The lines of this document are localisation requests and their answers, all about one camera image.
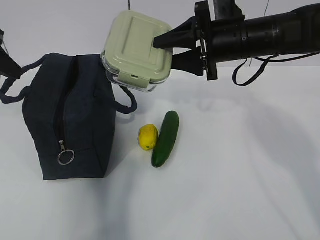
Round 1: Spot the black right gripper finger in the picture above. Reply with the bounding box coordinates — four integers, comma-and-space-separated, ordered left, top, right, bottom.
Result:
153, 16, 198, 49
172, 46, 208, 77

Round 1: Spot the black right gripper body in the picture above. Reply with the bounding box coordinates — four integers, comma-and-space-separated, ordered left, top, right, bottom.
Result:
194, 1, 247, 81

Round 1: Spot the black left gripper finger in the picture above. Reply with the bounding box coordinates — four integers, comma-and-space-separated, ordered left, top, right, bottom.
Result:
0, 47, 22, 79

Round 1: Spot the green lidded glass container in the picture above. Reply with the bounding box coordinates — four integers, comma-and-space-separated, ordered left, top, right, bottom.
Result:
100, 10, 173, 93

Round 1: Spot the dark blue lunch bag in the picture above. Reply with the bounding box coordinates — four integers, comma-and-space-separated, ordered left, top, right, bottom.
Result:
0, 53, 137, 181

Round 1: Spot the green cucumber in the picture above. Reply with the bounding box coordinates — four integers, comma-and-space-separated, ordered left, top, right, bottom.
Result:
151, 110, 180, 168

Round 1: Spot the yellow lemon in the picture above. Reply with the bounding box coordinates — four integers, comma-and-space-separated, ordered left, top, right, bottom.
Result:
138, 124, 159, 151

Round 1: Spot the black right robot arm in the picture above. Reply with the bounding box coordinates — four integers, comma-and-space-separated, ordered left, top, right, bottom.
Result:
153, 0, 320, 81

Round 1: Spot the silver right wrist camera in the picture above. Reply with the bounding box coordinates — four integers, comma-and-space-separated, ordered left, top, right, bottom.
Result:
213, 0, 245, 21

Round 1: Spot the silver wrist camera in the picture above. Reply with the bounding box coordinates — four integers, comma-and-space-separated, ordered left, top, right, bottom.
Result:
213, 0, 245, 21
0, 29, 4, 45

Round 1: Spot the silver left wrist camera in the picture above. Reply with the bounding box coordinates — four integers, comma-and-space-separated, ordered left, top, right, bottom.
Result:
0, 29, 4, 45

